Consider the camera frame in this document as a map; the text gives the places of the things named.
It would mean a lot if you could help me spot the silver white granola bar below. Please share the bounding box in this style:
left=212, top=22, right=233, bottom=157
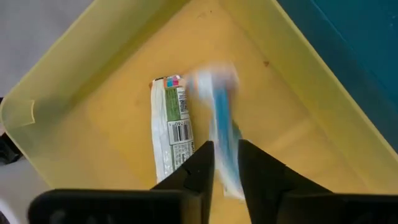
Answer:
left=150, top=74, right=197, bottom=184

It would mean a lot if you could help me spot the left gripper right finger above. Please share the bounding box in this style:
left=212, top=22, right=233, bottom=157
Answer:
left=238, top=139, right=332, bottom=224

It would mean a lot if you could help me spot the dark blue plastic bin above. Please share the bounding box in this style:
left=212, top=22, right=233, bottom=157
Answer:
left=276, top=0, right=398, bottom=153

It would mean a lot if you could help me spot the blue granola bar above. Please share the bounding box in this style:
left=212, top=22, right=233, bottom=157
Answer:
left=185, top=62, right=246, bottom=200

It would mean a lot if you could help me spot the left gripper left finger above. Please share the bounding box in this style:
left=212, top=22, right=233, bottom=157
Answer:
left=150, top=141, right=215, bottom=224

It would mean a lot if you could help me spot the yellow plastic bin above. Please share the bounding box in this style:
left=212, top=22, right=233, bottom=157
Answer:
left=0, top=0, right=398, bottom=224

